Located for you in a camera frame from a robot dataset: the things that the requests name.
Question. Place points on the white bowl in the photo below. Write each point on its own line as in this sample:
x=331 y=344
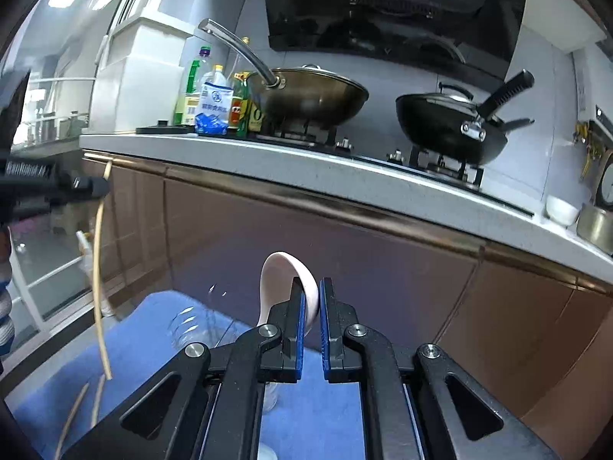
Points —
x=561 y=212

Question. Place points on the green cap bottle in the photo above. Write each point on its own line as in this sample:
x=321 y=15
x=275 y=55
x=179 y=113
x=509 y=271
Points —
x=191 y=85

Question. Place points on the white water heater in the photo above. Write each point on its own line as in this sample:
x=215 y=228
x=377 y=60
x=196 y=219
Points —
x=594 y=82

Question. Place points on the gas stove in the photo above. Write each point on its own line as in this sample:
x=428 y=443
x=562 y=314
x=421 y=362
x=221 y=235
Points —
x=395 y=149

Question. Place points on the steel wok with handle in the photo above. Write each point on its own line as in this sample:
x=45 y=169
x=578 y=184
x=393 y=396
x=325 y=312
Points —
x=295 y=93

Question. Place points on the bamboo chopstick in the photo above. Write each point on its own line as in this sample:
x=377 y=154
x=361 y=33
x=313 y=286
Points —
x=97 y=288

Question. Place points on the steel pot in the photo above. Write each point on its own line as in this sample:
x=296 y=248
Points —
x=595 y=226

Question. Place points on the black wok with lid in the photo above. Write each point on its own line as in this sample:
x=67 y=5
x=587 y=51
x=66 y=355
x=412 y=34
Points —
x=457 y=127

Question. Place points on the dark sauce bottle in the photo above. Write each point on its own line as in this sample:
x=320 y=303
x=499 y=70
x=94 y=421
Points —
x=241 y=99

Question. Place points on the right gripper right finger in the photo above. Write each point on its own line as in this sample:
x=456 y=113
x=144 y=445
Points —
x=340 y=362

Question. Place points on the black range hood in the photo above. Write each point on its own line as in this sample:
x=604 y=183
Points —
x=473 y=40

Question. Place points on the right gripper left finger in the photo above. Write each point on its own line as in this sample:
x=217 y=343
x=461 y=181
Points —
x=284 y=360

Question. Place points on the white storage box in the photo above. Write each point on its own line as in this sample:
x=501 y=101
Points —
x=138 y=83

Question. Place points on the blue towel mat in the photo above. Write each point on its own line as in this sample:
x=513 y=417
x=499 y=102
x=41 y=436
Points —
x=203 y=404

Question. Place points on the blue label oil bottle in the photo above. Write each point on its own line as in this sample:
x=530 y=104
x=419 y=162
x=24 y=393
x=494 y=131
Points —
x=214 y=103

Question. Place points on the clear plastic utensil holder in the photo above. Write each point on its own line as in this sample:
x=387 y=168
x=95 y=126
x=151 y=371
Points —
x=199 y=321

